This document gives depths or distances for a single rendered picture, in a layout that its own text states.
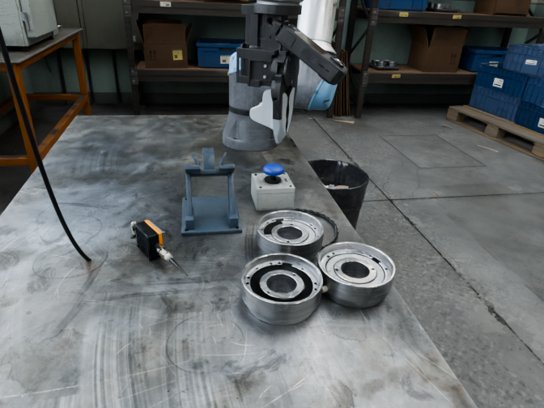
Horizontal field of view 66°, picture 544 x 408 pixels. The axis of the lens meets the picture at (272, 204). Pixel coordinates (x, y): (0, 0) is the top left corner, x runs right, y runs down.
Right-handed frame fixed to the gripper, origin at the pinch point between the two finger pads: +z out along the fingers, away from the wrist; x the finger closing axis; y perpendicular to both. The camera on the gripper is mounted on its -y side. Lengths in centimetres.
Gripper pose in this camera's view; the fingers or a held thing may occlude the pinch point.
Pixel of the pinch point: (282, 136)
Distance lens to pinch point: 71.1
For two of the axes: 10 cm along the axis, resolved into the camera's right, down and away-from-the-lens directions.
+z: -0.5, 8.8, 4.7
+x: -3.4, 4.2, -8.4
